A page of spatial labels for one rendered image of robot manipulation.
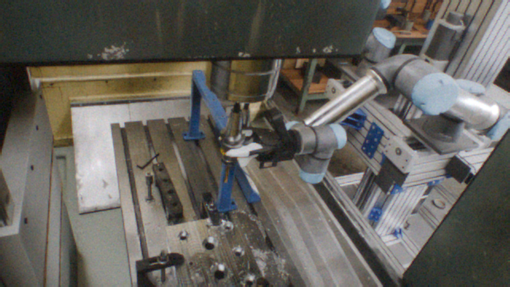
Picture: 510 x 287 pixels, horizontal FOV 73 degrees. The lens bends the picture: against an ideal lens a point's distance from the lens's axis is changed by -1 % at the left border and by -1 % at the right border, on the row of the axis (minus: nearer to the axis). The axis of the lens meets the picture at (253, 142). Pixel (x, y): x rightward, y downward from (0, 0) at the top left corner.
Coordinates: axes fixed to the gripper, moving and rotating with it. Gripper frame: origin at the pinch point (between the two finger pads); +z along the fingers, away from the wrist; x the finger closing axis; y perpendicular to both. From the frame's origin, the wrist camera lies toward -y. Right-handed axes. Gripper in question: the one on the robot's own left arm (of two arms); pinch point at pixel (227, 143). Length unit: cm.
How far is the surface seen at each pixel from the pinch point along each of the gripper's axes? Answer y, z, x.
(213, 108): 11.0, -7.1, 33.0
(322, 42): -31.8, -10.4, -12.5
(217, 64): -23.4, 6.0, -3.7
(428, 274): 41, -66, -31
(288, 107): 133, -153, 207
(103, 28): -33.8, 26.6, -12.5
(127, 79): 35, 15, 101
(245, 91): -19.5, 1.2, -7.8
